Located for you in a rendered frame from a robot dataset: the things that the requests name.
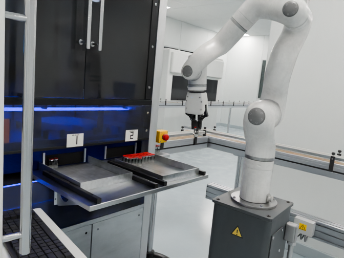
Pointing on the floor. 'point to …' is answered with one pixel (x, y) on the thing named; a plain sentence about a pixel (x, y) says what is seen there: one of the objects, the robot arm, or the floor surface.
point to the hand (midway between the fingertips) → (196, 124)
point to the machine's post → (148, 146)
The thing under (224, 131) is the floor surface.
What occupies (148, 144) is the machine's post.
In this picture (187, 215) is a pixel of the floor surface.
